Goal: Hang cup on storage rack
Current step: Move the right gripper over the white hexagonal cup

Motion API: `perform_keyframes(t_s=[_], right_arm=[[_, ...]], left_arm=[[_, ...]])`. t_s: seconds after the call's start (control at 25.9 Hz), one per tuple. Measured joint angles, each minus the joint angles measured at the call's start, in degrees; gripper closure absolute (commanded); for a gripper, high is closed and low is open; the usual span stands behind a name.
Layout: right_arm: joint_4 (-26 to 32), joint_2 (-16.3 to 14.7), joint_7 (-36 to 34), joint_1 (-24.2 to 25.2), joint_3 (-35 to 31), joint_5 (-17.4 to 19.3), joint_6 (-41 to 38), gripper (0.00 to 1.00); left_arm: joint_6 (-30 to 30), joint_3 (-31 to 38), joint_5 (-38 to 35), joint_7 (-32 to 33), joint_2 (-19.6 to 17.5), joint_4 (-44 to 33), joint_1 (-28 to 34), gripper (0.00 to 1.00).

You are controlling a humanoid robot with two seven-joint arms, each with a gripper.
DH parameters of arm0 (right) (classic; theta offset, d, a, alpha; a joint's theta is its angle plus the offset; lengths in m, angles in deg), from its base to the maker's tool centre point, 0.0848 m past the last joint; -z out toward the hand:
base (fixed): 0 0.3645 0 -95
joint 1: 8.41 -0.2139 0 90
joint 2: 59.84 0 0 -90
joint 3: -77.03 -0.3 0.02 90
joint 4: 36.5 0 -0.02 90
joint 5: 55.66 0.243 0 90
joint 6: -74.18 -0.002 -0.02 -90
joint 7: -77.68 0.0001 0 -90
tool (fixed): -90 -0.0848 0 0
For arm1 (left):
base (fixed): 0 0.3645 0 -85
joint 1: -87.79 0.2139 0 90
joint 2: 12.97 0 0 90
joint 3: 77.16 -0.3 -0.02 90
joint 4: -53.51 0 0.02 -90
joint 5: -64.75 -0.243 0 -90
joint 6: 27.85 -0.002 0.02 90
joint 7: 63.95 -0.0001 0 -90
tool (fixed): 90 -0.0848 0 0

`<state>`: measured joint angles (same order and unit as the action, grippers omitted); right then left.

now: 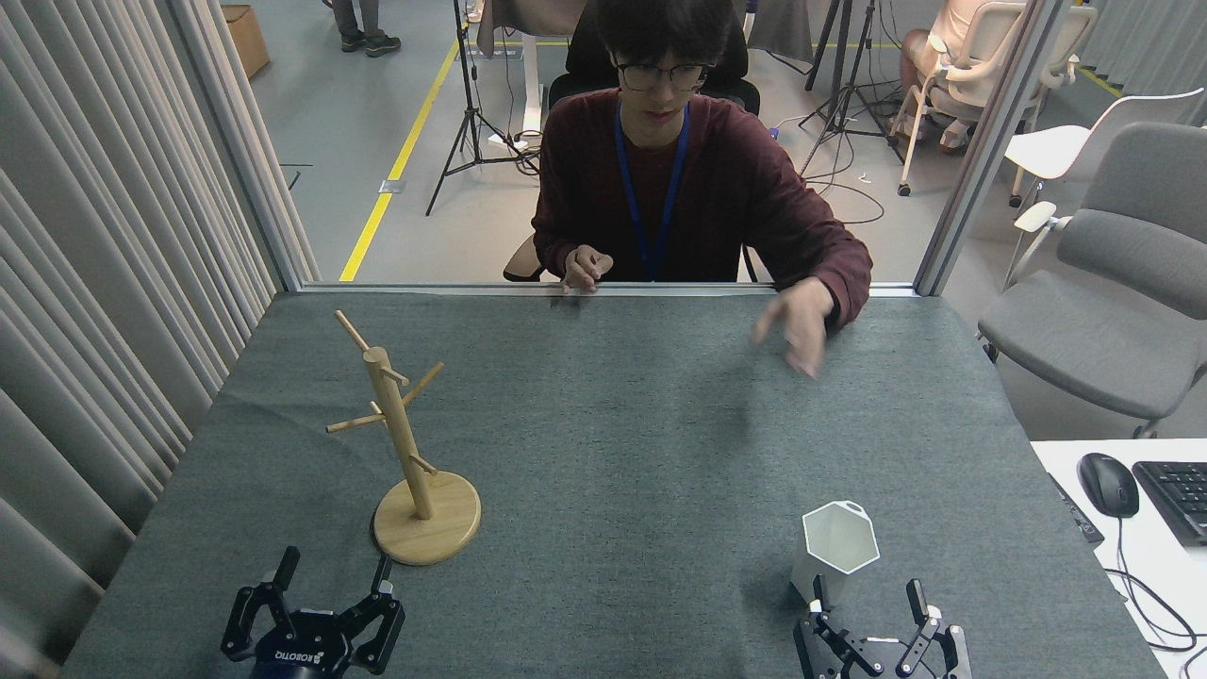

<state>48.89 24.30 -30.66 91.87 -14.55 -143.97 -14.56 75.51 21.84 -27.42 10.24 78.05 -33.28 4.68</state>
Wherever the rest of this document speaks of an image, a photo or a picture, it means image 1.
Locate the white office chair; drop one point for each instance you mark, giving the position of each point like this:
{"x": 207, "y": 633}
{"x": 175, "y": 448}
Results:
{"x": 1000, "y": 38}

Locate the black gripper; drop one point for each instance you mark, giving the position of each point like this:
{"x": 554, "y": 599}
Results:
{"x": 302, "y": 651}
{"x": 891, "y": 665}

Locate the seated person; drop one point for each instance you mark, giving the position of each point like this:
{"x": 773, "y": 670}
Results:
{"x": 726, "y": 189}

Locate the person's right hand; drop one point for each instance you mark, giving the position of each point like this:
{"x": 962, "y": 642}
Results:
{"x": 585, "y": 267}

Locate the black office chair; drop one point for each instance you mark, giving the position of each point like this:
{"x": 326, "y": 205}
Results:
{"x": 585, "y": 85}

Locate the white plastic chair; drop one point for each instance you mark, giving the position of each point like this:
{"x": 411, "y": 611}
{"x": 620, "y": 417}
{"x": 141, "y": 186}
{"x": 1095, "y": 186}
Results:
{"x": 1047, "y": 146}

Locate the grey padded chair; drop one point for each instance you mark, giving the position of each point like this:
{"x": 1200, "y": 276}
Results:
{"x": 1113, "y": 339}

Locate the standing person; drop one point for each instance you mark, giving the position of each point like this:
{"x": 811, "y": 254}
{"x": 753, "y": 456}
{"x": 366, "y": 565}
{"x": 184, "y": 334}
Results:
{"x": 372, "y": 19}

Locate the silver table rail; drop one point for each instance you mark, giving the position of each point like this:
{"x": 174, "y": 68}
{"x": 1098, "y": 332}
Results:
{"x": 424, "y": 288}

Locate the black rimmed glasses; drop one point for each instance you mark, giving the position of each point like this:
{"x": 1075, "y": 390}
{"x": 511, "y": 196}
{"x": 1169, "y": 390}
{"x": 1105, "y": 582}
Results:
{"x": 646, "y": 77}

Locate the grey pleated curtain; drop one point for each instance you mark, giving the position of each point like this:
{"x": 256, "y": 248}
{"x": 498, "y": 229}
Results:
{"x": 1160, "y": 38}
{"x": 94, "y": 283}

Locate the flat black device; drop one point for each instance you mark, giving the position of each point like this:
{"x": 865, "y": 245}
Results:
{"x": 1075, "y": 509}

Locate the person in white chair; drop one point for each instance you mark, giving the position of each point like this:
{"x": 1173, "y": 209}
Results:
{"x": 917, "y": 57}

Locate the white desk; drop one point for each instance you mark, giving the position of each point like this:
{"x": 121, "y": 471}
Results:
{"x": 1066, "y": 462}

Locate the cardboard box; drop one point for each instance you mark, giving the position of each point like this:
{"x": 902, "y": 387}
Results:
{"x": 247, "y": 38}

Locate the white hexagonal cup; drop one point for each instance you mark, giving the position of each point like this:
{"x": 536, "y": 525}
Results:
{"x": 834, "y": 542}

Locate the black computer mouse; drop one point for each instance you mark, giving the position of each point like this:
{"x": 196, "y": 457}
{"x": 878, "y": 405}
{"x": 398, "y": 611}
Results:
{"x": 1108, "y": 486}

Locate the black tripod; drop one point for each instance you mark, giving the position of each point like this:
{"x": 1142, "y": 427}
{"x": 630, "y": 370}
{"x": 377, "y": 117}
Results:
{"x": 850, "y": 87}
{"x": 471, "y": 111}

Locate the black keyboard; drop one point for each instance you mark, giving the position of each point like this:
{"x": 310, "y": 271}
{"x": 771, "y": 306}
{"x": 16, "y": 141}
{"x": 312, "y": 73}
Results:
{"x": 1179, "y": 500}

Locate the wooden cup rack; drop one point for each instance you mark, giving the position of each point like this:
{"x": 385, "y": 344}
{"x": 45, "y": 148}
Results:
{"x": 429, "y": 528}

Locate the silver frame post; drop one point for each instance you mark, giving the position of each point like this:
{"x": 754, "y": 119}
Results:
{"x": 981, "y": 151}

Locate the person's left hand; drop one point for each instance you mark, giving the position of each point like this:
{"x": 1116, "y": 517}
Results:
{"x": 801, "y": 325}

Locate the grey felt table cover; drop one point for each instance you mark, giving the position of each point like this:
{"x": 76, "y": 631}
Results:
{"x": 660, "y": 453}

